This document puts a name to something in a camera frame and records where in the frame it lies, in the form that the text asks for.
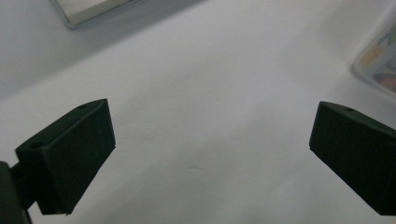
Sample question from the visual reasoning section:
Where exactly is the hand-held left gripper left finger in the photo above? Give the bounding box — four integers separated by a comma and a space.
11, 98, 117, 216

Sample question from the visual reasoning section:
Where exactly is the large clear food container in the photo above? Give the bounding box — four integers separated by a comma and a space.
351, 12, 396, 99

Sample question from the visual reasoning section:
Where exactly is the white wire rack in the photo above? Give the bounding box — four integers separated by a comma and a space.
48, 0, 144, 31

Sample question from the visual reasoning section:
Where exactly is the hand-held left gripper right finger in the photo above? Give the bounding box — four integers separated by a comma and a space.
308, 101, 396, 217

